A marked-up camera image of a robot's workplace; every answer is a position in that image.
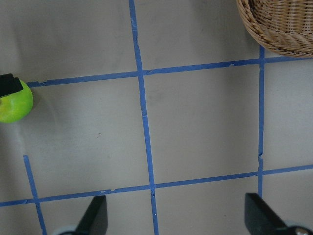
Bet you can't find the wicker basket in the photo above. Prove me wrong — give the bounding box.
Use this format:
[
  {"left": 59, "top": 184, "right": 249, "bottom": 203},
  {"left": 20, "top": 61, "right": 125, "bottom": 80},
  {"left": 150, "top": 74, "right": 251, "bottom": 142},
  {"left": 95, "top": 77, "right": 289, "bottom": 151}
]
[{"left": 236, "top": 0, "right": 313, "bottom": 58}]

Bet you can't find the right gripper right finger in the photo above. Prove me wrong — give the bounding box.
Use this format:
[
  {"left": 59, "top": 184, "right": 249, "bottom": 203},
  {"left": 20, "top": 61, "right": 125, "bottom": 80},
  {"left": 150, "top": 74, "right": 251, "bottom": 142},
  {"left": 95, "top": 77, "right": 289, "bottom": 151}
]
[{"left": 244, "top": 193, "right": 293, "bottom": 235}]

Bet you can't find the green apple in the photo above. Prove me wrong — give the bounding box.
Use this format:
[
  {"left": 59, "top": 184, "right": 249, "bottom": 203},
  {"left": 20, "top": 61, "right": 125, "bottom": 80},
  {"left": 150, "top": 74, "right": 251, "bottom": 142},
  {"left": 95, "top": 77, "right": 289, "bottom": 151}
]
[{"left": 0, "top": 80, "right": 33, "bottom": 123}]

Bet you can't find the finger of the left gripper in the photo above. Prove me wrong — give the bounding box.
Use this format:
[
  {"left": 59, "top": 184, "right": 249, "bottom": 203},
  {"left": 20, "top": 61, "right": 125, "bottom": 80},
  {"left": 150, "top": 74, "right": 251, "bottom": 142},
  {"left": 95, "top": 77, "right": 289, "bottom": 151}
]
[{"left": 0, "top": 73, "right": 23, "bottom": 98}]

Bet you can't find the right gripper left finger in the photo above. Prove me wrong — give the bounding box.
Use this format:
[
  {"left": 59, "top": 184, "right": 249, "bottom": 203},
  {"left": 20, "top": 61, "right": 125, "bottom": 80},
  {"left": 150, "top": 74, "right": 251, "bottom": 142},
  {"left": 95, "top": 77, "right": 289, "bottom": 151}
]
[{"left": 74, "top": 195, "right": 108, "bottom": 235}]

